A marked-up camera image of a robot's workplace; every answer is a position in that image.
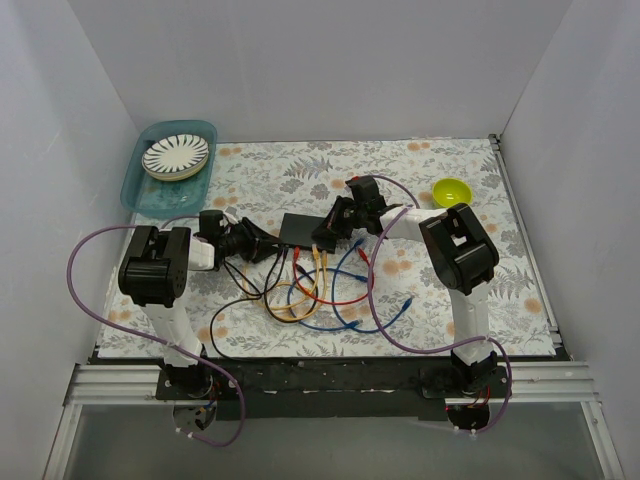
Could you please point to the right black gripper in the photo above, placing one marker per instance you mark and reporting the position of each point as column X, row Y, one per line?
column 341, row 220

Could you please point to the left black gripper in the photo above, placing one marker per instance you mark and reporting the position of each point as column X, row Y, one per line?
column 250, row 240

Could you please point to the black network switch box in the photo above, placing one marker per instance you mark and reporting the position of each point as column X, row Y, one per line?
column 296, row 231

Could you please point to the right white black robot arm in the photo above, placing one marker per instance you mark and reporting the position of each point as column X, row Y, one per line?
column 462, row 255

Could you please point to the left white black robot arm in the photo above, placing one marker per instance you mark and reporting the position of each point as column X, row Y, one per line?
column 154, row 273

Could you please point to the floral patterned table mat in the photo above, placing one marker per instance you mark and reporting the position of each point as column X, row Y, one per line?
column 382, row 297

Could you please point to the lime green bowl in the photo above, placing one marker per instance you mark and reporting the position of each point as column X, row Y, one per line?
column 448, row 192

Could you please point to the striped white plate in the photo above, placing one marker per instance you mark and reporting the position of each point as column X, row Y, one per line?
column 176, row 157

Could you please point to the teal plastic tray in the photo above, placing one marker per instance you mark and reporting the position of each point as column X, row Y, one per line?
column 145, row 195

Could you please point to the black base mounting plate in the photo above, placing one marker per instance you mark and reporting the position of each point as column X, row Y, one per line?
column 369, row 387

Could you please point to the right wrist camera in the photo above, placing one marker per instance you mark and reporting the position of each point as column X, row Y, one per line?
column 365, row 192

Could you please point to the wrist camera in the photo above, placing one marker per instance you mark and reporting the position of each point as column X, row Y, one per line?
column 365, row 192
column 214, row 224

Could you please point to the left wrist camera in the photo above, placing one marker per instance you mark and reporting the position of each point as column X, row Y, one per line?
column 214, row 224

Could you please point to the aluminium frame rail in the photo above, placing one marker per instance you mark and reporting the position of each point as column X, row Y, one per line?
column 326, row 420

